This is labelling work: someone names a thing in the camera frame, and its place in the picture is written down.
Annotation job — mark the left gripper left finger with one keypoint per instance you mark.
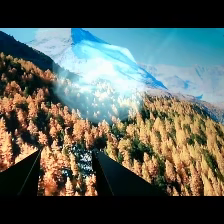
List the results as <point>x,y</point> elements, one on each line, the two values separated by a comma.
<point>20,180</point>

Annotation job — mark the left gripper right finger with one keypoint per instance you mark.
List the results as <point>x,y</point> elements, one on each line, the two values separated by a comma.
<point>120,181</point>

